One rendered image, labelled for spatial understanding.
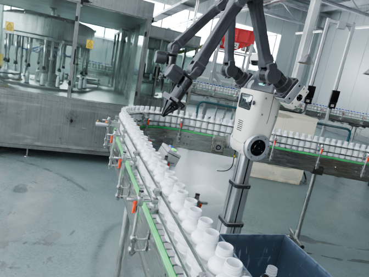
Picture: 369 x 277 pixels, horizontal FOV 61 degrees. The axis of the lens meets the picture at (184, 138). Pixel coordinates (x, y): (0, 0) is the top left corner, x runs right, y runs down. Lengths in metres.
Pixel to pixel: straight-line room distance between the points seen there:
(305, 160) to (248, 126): 1.54
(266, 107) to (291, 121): 3.77
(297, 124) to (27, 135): 4.14
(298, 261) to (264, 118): 0.78
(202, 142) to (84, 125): 2.10
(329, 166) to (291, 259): 2.05
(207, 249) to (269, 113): 1.14
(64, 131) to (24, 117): 0.52
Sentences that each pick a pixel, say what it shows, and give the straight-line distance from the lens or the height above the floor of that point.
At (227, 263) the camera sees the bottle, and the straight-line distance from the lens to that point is 0.68.
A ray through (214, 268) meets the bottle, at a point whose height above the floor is 1.12.
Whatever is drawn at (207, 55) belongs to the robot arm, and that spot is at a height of 1.61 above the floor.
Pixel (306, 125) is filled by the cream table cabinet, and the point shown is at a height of 1.05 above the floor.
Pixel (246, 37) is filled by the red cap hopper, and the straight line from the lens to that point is 8.12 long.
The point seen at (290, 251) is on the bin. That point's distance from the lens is 1.40.
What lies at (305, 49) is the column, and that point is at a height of 3.08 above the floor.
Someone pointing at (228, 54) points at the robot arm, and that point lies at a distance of 1.98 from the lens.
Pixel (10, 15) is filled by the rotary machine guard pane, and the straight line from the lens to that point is 4.58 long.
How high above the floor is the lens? 1.52
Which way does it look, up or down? 12 degrees down
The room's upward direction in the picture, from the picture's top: 11 degrees clockwise
